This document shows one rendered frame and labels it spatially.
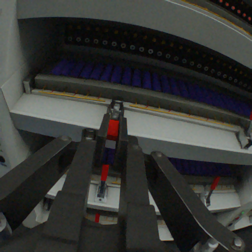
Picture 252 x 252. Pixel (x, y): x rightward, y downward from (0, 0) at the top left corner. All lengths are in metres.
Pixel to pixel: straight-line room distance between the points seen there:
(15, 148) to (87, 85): 0.18
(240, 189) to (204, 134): 0.29
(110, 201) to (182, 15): 0.37
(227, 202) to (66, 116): 0.47
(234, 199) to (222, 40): 0.45
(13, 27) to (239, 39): 0.34
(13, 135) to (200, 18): 0.35
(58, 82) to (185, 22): 0.22
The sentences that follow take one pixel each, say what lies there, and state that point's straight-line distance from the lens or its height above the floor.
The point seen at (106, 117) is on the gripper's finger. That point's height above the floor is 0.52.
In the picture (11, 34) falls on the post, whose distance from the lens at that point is 0.28.
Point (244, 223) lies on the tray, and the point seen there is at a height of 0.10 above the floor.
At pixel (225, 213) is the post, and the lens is 0.62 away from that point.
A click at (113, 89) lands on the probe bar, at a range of 0.27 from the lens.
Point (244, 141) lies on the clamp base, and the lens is 0.35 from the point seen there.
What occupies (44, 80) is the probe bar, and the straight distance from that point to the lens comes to 0.30.
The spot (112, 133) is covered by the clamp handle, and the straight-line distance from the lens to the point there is 0.18.
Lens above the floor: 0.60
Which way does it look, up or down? 27 degrees down
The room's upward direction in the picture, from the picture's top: 13 degrees clockwise
